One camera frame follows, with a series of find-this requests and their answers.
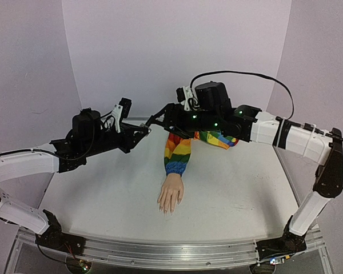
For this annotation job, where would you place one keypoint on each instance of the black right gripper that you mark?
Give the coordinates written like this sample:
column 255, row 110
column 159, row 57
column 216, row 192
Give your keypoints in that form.
column 171, row 119

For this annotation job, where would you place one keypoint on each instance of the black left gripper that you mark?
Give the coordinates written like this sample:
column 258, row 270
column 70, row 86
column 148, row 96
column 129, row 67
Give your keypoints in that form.
column 128, row 129

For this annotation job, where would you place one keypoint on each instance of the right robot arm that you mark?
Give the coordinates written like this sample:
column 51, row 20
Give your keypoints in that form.
column 208, row 108

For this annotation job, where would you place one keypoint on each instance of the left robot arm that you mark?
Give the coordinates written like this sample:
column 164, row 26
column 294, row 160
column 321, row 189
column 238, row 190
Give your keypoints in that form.
column 89, row 136

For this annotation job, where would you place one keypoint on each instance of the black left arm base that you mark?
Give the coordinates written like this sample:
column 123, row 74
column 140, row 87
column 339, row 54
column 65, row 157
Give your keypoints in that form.
column 54, row 238

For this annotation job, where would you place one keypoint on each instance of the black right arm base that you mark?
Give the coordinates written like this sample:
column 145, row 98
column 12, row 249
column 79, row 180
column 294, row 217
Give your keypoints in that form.
column 287, row 244

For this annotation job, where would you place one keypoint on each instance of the mannequin hand with clear nails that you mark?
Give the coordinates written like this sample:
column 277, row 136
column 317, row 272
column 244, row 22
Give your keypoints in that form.
column 172, row 192

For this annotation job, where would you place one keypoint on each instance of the rainbow striped jacket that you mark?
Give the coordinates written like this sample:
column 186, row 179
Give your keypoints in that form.
column 178, row 150

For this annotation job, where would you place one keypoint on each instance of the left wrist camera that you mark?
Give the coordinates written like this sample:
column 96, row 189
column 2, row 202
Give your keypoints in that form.
column 120, row 111

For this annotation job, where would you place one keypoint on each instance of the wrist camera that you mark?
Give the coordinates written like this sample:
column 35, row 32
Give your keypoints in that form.
column 120, row 111
column 187, row 99

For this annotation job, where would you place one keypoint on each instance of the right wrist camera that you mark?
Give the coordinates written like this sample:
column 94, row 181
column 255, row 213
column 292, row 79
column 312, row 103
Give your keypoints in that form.
column 187, row 99

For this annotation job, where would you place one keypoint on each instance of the aluminium front rail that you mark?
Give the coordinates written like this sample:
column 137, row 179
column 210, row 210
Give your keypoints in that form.
column 178, row 255

